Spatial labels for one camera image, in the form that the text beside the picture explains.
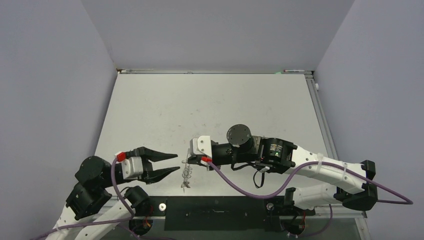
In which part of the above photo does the steel oval key holder plate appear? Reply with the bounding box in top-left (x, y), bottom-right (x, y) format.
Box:
top-left (180, 149), bottom-right (193, 192)

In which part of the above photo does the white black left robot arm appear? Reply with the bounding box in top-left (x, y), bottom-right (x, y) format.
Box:
top-left (39, 146), bottom-right (179, 240)

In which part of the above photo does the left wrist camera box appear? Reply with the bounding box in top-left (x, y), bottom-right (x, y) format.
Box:
top-left (115, 151), bottom-right (144, 180)

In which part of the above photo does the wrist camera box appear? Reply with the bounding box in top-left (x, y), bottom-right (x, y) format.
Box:
top-left (189, 135), bottom-right (213, 158)
top-left (115, 151), bottom-right (144, 180)

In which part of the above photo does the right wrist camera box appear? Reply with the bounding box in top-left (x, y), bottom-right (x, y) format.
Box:
top-left (189, 135), bottom-right (213, 158)

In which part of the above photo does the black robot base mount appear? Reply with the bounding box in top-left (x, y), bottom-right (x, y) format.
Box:
top-left (128, 196), bottom-right (316, 235)

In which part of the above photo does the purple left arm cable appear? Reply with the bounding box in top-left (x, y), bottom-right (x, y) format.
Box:
top-left (29, 158), bottom-right (180, 240)

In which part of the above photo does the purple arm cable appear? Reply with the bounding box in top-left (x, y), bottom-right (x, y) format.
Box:
top-left (206, 160), bottom-right (414, 239)
top-left (29, 158), bottom-right (180, 240)

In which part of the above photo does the marker pen on rail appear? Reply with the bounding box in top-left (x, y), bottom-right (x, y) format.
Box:
top-left (283, 69), bottom-right (306, 74)

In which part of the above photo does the aluminium table edge rail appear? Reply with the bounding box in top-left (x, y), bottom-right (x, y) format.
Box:
top-left (304, 73), bottom-right (369, 218)

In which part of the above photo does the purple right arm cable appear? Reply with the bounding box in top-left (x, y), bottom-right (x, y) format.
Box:
top-left (206, 160), bottom-right (414, 239)

